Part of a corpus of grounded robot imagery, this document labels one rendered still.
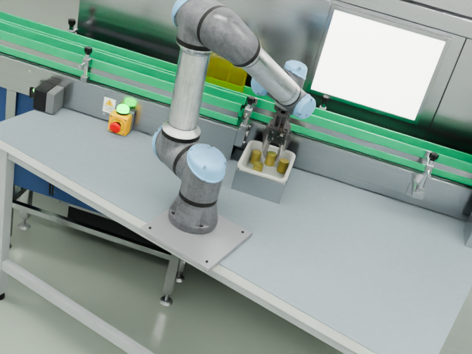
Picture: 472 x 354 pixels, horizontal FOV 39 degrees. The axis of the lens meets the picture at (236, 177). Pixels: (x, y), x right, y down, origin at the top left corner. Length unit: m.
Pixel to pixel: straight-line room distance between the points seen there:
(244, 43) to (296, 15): 0.75
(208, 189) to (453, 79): 1.06
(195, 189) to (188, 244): 0.16
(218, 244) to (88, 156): 0.58
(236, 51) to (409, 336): 0.89
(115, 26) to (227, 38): 1.05
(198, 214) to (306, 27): 0.87
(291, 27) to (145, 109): 0.61
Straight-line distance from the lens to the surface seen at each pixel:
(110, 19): 2.73
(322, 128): 2.44
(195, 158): 1.90
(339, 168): 2.48
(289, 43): 2.52
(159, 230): 1.98
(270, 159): 2.34
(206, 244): 1.96
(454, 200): 2.52
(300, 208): 2.27
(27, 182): 2.84
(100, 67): 2.48
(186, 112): 1.94
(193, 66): 1.88
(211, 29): 1.75
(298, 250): 2.07
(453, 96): 2.58
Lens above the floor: 1.93
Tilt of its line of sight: 30 degrees down
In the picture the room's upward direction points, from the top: 15 degrees clockwise
